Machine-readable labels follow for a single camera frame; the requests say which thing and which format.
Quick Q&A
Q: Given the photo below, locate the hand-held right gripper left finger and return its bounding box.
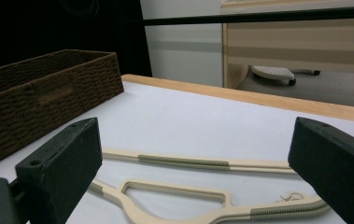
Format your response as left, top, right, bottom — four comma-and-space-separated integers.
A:
15, 117, 104, 224

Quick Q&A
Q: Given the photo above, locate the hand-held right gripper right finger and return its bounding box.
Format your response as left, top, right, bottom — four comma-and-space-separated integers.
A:
288, 117, 354, 224

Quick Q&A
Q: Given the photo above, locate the brown woven basket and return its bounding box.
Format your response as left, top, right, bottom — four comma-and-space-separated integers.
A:
0, 49, 125, 172

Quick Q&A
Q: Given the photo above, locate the cream wooden clothes hanger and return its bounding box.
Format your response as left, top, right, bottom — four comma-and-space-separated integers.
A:
87, 148, 332, 224

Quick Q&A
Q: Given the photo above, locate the office chair base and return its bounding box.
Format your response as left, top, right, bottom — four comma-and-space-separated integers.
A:
249, 64, 321, 87

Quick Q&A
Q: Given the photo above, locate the light wooden desk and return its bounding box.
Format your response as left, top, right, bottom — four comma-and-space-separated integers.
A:
220, 0, 354, 91

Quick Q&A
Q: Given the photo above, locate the black curtain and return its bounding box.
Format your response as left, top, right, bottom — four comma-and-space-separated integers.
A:
0, 0, 153, 77

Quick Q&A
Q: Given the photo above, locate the white cabinet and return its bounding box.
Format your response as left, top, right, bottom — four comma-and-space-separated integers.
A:
139, 0, 224, 88

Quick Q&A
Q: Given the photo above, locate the black frame bar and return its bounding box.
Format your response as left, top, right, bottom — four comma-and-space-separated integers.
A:
142, 5, 354, 26

